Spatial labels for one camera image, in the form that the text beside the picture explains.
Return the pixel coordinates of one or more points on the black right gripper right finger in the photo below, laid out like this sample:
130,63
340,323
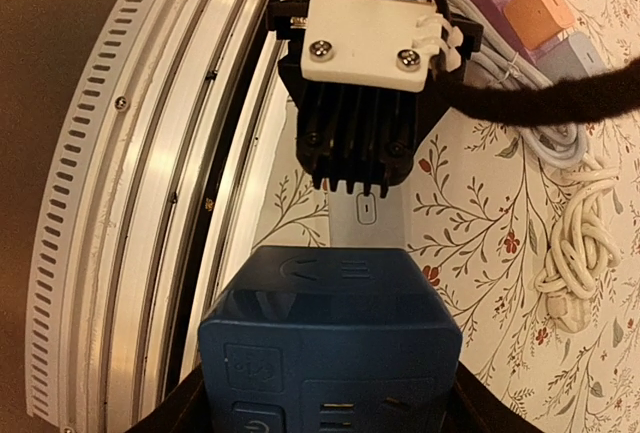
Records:
476,410

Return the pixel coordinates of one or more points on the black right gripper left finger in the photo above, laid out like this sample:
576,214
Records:
185,410

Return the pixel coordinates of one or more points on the dark blue cube socket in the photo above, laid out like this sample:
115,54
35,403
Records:
309,339

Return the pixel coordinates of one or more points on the pink small charger plug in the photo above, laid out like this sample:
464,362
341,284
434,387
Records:
535,22

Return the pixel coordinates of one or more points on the light blue power strip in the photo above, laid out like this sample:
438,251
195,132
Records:
368,221

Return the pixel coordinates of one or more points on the light blue charger plug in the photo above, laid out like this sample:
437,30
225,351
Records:
574,57

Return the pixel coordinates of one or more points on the floral patterned table mat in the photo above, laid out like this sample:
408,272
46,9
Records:
481,209

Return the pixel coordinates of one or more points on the aluminium front table rail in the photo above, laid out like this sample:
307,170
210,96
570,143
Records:
152,200

